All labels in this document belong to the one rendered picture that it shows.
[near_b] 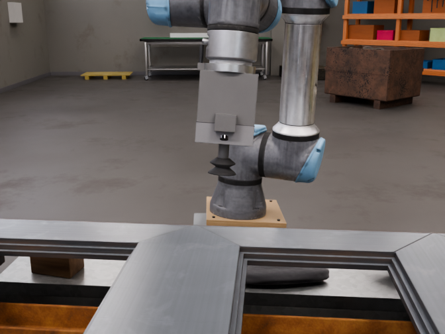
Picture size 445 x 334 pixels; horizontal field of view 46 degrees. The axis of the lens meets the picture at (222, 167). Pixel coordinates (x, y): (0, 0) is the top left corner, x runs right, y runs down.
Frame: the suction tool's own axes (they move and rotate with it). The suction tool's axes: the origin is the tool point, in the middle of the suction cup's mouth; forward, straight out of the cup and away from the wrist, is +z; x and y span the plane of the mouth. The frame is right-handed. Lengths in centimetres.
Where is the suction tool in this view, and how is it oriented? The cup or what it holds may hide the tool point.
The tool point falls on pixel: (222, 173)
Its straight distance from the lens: 78.7
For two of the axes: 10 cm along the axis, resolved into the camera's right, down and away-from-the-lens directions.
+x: 0.3, -1.5, 9.9
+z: -0.8, 9.9, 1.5
